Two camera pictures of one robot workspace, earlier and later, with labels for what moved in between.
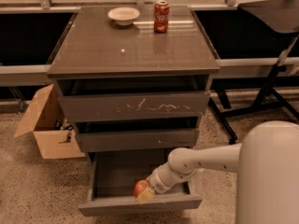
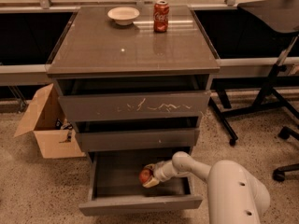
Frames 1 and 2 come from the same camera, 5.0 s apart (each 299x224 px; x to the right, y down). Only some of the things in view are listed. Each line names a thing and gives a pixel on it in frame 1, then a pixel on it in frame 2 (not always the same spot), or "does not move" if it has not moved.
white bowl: [123, 16] does not move
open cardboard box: [56, 138] does not move
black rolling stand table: [281, 16] does not move
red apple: [139, 187] -> [145, 175]
